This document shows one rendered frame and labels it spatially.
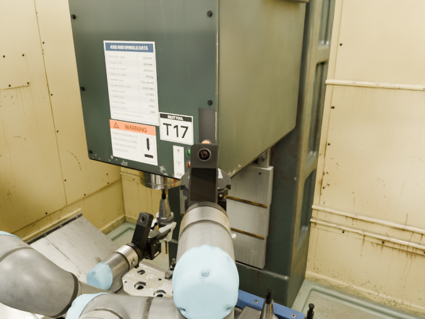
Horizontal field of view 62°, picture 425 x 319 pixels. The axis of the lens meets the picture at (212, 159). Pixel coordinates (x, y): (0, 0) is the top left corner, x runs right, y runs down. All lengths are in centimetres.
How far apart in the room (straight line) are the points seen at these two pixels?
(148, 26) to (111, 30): 11
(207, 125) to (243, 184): 79
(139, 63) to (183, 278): 61
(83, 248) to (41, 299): 144
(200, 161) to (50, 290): 43
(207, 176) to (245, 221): 111
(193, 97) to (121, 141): 27
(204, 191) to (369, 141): 132
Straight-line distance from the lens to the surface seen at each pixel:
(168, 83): 86
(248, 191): 158
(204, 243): 44
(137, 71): 91
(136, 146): 97
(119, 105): 97
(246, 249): 175
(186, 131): 85
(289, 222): 163
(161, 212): 127
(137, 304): 51
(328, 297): 218
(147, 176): 116
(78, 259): 220
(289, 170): 152
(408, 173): 183
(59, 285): 83
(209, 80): 80
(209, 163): 56
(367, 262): 206
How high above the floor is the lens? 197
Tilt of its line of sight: 20 degrees down
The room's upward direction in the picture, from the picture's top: straight up
